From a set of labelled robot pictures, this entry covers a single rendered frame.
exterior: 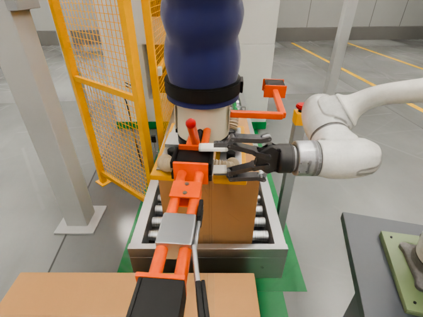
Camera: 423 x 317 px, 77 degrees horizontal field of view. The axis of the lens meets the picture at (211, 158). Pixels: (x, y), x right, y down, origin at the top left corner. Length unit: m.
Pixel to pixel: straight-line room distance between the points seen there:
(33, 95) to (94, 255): 1.10
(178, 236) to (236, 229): 0.78
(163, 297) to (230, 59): 0.56
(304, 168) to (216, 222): 0.63
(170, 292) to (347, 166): 0.48
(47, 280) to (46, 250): 0.93
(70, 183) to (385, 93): 1.85
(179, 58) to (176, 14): 0.10
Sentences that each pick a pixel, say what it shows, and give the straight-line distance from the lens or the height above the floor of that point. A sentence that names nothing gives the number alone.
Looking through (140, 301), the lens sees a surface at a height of 1.21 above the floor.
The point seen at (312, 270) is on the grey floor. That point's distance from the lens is 2.01.
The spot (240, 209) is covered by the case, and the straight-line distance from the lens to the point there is 1.16.
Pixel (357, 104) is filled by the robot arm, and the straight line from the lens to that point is 0.81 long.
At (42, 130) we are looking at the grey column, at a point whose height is 0.84.
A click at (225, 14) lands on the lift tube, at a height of 1.51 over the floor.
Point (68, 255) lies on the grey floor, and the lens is 2.20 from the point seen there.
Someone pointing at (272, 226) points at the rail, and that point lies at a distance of 1.36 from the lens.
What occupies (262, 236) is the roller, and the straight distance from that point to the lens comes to 1.38.
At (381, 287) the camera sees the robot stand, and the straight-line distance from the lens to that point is 1.10.
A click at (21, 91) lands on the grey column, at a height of 1.08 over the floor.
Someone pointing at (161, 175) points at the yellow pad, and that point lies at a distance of 0.81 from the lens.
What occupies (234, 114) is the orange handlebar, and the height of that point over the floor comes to 1.21.
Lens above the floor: 1.57
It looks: 33 degrees down
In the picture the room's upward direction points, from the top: straight up
